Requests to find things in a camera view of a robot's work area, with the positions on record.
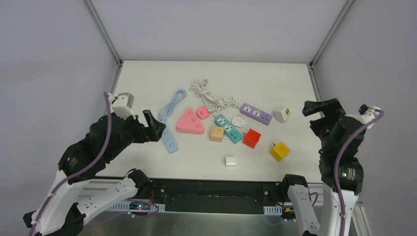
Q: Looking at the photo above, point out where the white cube adapter with sticker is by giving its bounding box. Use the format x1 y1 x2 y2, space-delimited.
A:
273 106 291 122

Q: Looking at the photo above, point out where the light blue power strip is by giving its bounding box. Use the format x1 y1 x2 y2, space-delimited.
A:
161 127 179 154

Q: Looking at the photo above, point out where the pink triangular plug adapter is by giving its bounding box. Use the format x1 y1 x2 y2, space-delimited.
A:
176 108 205 135

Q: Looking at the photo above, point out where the pink square plug adapter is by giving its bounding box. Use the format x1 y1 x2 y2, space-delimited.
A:
196 106 211 120

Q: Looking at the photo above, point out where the yellow cube plug adapter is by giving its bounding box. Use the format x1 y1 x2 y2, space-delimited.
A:
269 142 291 162

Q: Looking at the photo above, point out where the purple socket adapter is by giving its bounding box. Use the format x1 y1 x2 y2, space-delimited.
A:
239 103 272 126

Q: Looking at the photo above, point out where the beige wooden cube adapter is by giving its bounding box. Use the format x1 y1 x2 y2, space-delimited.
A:
209 126 224 143

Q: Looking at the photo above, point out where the red cube plug adapter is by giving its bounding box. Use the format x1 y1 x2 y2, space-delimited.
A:
242 129 261 149

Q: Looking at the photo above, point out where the teal power strip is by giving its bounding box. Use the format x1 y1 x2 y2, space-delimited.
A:
214 115 243 144

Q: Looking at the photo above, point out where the white USB charger block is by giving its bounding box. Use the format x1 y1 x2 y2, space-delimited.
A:
224 156 237 168

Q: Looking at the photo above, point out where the white plug adapter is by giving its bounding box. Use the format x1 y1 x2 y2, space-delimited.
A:
231 114 246 128

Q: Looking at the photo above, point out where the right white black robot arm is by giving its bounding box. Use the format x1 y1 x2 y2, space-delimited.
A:
279 98 368 236

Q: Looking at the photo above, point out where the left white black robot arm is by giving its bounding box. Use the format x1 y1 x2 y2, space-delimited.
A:
23 110 166 236

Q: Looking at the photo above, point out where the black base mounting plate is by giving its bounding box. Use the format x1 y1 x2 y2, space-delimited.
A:
119 177 310 216

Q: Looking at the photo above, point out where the light blue coiled cord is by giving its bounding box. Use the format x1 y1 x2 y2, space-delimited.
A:
158 89 188 123

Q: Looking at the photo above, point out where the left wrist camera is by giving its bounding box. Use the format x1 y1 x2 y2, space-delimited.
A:
110 92 134 119

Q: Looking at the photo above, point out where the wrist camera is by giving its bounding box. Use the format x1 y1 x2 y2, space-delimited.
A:
110 92 134 119
358 104 382 129

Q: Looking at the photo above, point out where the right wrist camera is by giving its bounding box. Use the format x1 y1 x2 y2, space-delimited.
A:
358 104 382 129

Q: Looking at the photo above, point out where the white coiled power cord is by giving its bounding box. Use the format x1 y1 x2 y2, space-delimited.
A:
190 79 241 118

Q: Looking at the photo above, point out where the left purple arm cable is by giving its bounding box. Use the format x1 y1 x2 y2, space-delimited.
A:
28 91 160 236

